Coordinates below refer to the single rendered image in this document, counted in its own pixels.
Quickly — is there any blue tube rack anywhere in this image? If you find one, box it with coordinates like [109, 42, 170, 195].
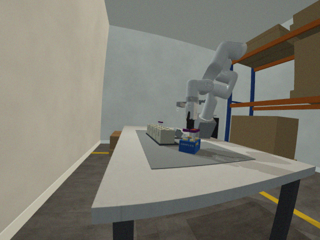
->
[178, 138, 201, 155]

